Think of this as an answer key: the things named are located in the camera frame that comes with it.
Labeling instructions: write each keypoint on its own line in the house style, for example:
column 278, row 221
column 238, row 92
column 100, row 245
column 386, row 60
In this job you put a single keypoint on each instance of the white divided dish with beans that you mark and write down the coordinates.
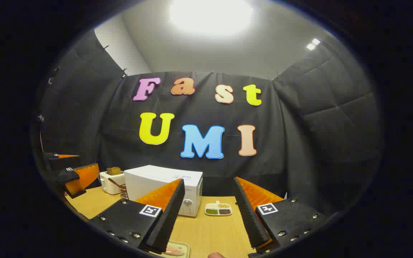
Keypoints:
column 218, row 208

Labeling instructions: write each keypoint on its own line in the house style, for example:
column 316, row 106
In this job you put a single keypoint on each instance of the small glass cup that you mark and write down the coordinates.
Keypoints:
column 123, row 193

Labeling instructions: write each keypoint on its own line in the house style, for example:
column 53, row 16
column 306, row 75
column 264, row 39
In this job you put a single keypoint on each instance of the pale green tray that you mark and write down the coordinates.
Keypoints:
column 183, row 245

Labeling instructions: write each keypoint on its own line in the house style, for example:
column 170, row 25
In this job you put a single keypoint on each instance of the brown bread slice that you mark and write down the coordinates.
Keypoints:
column 113, row 171

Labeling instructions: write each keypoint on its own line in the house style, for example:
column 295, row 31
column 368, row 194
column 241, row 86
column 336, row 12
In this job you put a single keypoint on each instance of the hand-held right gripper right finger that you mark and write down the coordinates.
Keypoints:
column 251, row 218

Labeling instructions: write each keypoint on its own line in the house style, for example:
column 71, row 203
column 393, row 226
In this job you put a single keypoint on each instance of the white microwave oven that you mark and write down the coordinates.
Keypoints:
column 149, row 179

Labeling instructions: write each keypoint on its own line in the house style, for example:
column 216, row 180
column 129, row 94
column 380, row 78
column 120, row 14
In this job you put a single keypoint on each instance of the wooden spoon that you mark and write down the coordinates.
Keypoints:
column 115, row 183

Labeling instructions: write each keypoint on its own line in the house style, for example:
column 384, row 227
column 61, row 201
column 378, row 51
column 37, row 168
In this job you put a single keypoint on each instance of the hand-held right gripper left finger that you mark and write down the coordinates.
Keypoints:
column 169, row 218

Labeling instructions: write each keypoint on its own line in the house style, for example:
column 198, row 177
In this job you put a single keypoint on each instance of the small ceiling light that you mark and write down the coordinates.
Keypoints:
column 313, row 43

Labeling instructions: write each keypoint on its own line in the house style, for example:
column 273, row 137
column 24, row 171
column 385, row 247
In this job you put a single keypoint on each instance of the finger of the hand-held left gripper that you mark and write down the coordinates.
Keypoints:
column 66, row 175
column 65, row 163

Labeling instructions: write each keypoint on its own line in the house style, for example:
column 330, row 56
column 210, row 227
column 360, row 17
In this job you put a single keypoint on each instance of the white toaster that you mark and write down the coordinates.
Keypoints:
column 105, row 185

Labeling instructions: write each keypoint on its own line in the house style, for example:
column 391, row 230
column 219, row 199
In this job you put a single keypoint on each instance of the large ceiling light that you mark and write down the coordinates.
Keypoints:
column 210, row 16

